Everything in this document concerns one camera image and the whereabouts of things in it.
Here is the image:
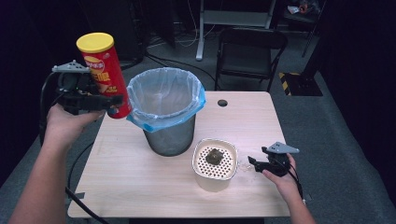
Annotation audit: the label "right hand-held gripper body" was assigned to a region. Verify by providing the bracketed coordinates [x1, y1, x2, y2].
[262, 142, 301, 177]

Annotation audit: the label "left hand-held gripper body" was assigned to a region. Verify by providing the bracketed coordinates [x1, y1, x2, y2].
[51, 60, 96, 116]

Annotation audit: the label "red chip can yellow lid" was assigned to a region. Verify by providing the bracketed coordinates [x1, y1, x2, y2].
[76, 32, 133, 119]

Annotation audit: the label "brown tea bag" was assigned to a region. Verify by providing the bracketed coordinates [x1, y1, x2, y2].
[205, 147, 225, 166]

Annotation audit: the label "beige perforated strainer container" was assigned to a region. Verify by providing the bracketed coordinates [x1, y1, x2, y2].
[191, 138, 239, 192]

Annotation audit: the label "grey trash bin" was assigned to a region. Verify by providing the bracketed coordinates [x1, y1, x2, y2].
[142, 114, 197, 157]

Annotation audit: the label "person's right hand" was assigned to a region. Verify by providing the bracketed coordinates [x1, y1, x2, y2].
[262, 153, 302, 203]

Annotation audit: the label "person's left hand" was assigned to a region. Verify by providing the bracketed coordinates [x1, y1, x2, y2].
[43, 104, 106, 150]

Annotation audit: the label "blue plastic bin liner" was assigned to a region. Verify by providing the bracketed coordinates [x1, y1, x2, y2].
[125, 67, 206, 133]

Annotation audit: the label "black cabinet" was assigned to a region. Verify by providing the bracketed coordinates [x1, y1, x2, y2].
[78, 0, 148, 71]

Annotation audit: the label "black hazard-striped stand base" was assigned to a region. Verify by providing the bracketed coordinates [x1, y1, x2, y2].
[278, 72, 324, 97]

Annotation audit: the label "grey tape strip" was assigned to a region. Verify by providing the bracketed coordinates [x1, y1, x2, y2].
[64, 191, 86, 204]

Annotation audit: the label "black folding chair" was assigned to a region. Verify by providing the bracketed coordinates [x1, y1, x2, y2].
[214, 27, 289, 93]

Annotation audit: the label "dark stand with clutter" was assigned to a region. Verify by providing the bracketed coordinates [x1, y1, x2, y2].
[279, 0, 328, 59]

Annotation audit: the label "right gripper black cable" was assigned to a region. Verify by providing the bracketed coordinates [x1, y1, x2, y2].
[279, 164, 305, 203]

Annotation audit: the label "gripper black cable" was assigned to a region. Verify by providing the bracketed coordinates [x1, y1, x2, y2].
[38, 73, 110, 224]
[279, 164, 305, 203]

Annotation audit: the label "black floor cable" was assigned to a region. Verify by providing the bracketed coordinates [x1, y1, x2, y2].
[144, 52, 219, 91]

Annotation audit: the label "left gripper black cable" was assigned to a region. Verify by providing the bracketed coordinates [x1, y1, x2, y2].
[38, 73, 110, 224]

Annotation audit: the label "white floor cables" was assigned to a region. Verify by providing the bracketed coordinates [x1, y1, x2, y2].
[148, 0, 217, 49]

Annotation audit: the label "white metal desk frame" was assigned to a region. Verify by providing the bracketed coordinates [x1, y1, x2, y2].
[195, 0, 278, 62]

